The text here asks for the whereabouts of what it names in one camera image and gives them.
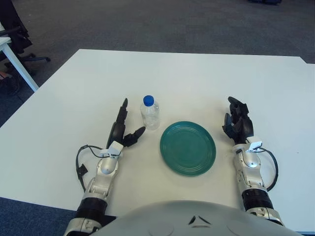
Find white side table leg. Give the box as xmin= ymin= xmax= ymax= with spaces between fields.
xmin=0 ymin=36 xmax=39 ymax=92

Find grey robot torso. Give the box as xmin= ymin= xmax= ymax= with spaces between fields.
xmin=94 ymin=200 xmax=296 ymax=236

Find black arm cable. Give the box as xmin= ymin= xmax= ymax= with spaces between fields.
xmin=255 ymin=147 xmax=279 ymax=192
xmin=75 ymin=145 xmax=109 ymax=192

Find black office chair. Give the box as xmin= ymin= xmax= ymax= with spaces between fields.
xmin=0 ymin=0 xmax=51 ymax=72

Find green ribbed plate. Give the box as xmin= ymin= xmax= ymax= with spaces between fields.
xmin=159 ymin=120 xmax=217 ymax=177

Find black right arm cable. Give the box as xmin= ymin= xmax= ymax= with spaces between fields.
xmin=255 ymin=147 xmax=279 ymax=192

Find clear bottle with blue cap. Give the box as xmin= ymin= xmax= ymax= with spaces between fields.
xmin=140 ymin=95 xmax=160 ymax=130

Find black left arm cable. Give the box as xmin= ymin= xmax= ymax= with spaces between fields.
xmin=75 ymin=145 xmax=109 ymax=192

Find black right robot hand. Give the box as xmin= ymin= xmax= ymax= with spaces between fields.
xmin=221 ymin=96 xmax=254 ymax=146

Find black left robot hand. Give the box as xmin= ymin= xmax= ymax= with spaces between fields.
xmin=106 ymin=97 xmax=146 ymax=148

